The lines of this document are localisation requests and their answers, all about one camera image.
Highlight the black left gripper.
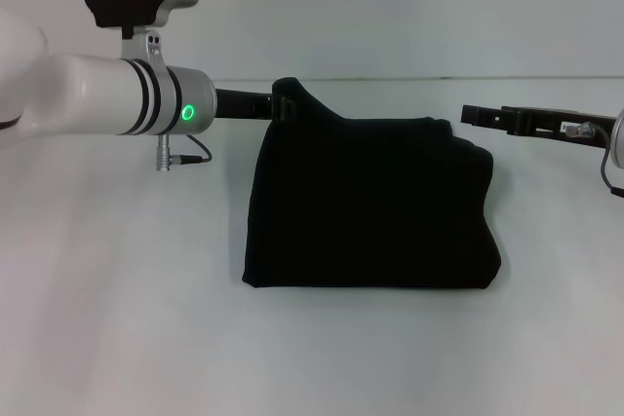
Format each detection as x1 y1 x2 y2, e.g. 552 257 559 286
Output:
213 88 299 124

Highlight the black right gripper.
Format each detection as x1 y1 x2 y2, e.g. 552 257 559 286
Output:
459 103 618 152

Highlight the black T-shirt with FREE print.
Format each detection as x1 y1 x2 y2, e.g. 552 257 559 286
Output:
241 75 505 292

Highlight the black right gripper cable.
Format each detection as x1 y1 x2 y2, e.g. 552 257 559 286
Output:
560 120 624 199

